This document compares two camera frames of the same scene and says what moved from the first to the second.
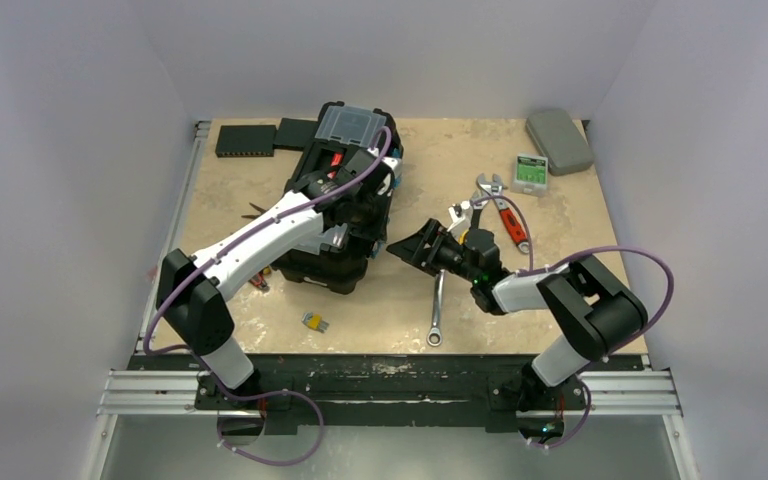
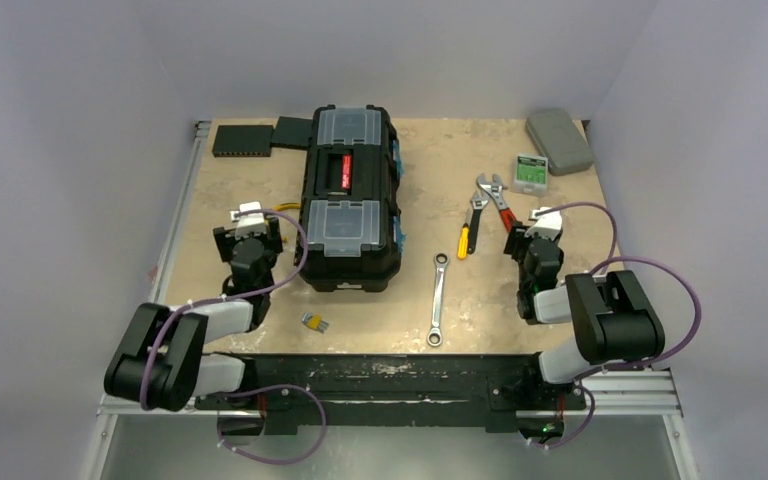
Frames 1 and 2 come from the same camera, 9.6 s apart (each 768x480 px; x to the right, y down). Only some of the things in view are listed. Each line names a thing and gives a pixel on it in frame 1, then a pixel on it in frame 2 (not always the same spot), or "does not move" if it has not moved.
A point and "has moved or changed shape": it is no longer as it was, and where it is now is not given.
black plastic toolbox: [351, 161] has moved or changed shape
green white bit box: [531, 175] does not move
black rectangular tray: [241, 141] does not move
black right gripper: [432, 245] to [513, 241]
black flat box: [295, 134] does not move
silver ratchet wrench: [434, 335] does not move
